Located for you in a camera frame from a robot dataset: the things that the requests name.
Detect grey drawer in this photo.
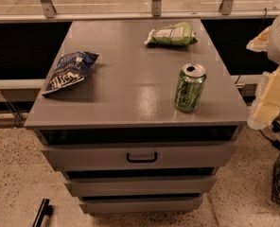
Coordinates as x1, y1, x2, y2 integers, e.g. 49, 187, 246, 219
42, 141, 237, 171
79, 196, 202, 214
64, 175, 217, 198

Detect black cable on floor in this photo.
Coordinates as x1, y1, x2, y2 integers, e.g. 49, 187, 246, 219
258, 129, 280, 154

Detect grey drawer cabinet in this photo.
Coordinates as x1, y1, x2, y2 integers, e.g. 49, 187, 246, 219
26, 20, 247, 204

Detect green chip bag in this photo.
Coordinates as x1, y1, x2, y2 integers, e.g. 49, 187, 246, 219
145, 22, 198, 46

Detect green soda can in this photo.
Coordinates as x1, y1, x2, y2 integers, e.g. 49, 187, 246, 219
175, 63, 206, 113

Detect metal window rail frame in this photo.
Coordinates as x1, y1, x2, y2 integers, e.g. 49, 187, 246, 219
0, 0, 280, 23

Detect blue Kettle chip bag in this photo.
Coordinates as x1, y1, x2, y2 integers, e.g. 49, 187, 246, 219
42, 51, 98, 96

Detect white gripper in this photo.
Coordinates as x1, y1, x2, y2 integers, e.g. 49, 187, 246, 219
246, 15, 280, 130

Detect black drawer handle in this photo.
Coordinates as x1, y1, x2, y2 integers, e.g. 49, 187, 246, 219
126, 152, 158, 164

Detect middle grey drawer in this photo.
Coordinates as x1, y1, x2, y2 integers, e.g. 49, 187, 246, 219
64, 175, 217, 198

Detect top grey drawer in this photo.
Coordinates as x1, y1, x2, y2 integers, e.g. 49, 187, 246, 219
42, 141, 237, 171

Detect black bar on floor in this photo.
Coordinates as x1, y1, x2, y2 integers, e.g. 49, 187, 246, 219
32, 199, 53, 227

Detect bottom grey drawer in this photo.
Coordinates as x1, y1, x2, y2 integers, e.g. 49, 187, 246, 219
79, 196, 202, 214

